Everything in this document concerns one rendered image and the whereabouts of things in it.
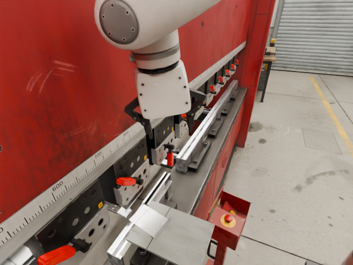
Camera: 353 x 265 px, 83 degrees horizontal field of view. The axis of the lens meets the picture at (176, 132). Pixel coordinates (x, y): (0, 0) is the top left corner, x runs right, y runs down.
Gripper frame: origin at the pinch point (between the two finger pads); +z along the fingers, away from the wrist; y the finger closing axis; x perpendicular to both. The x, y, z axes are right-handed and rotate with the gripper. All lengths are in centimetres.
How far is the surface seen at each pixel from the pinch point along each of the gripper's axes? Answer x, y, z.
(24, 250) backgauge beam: -3, -54, 37
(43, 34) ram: -3.2, -15.1, -23.2
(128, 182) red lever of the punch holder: -4.1, -12.5, 11.4
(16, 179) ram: -14.9, -23.1, -7.8
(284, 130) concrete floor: 194, 184, 203
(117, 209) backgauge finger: 7.7, -25.8, 41.1
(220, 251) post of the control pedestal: 6, 16, 102
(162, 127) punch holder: 19.6, -2.6, 14.6
